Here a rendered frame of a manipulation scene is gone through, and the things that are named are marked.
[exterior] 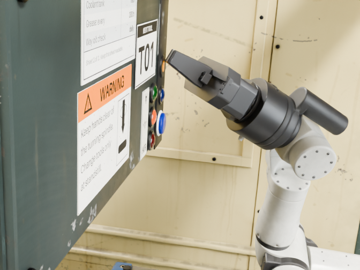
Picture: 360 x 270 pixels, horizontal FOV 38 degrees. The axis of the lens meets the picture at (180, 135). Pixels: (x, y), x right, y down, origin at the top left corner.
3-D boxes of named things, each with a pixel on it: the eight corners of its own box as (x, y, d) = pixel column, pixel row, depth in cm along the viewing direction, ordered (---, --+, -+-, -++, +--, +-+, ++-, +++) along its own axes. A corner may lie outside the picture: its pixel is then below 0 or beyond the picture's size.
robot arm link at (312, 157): (239, 119, 83) (288, 150, 88) (255, 161, 75) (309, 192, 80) (287, 67, 79) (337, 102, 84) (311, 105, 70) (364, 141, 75)
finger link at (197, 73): (175, 45, 70) (211, 68, 73) (163, 65, 70) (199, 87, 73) (180, 46, 68) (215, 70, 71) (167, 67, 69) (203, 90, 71)
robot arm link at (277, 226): (264, 169, 91) (245, 245, 102) (267, 208, 83) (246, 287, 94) (325, 177, 91) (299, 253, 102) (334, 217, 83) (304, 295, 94)
